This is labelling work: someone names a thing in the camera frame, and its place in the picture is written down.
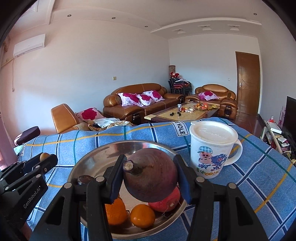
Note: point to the brown leather armchair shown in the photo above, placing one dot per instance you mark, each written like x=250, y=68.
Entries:
x=218, y=95
x=65, y=120

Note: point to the pink electric kettle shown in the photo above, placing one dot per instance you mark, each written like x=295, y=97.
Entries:
x=8, y=155

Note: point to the large rough tangerine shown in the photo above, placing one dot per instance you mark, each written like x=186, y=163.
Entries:
x=116, y=212

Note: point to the yellow-green kiwi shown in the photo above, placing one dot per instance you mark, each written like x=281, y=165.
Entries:
x=43, y=156

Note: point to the brown wooden door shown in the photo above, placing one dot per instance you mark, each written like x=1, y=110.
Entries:
x=248, y=82

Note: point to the purple passion fruit with stem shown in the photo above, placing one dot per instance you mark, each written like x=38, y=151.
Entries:
x=150, y=175

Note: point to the brown leather armchair near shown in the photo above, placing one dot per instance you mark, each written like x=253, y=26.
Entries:
x=65, y=120

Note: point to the floral cushion right on sofa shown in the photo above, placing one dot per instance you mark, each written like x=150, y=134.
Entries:
x=149, y=97

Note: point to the floral cushion on far armchair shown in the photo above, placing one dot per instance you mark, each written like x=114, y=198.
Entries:
x=208, y=95

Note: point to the pink pomegranate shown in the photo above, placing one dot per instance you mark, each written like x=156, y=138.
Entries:
x=167, y=204

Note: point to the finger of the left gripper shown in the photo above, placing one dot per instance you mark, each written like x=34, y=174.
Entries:
x=20, y=171

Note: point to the stacked dark chairs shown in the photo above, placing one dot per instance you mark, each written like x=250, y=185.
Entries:
x=179, y=85

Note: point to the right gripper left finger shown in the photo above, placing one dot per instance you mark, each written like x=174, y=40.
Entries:
x=61, y=220

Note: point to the brown leather three-seat sofa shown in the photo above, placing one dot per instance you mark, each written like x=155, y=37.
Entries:
x=135, y=114

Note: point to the floral cushion on sofa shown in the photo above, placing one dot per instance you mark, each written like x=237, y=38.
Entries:
x=129, y=99
x=149, y=97

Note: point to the white air conditioner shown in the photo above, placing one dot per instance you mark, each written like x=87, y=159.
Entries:
x=29, y=45

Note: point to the stainless steel bowl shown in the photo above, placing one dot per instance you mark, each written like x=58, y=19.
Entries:
x=96, y=162

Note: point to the tv stand with clutter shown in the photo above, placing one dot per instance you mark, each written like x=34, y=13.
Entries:
x=278, y=139

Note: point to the brown leather armchair far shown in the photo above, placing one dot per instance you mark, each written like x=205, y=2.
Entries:
x=218, y=95

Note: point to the floral cushion left on sofa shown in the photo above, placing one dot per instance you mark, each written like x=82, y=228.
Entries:
x=129, y=99

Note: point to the dark maroon stool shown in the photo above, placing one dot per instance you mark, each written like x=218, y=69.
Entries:
x=27, y=135

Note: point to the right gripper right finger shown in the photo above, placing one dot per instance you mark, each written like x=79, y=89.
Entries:
x=237, y=219

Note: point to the white cartoon pig mug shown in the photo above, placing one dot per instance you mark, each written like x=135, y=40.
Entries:
x=214, y=145

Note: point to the wooden coffee table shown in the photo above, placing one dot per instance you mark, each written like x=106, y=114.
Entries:
x=188, y=111

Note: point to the black television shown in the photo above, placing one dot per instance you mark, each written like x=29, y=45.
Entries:
x=289, y=122

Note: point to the red floral cushion near armchair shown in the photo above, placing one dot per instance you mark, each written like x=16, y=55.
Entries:
x=89, y=114

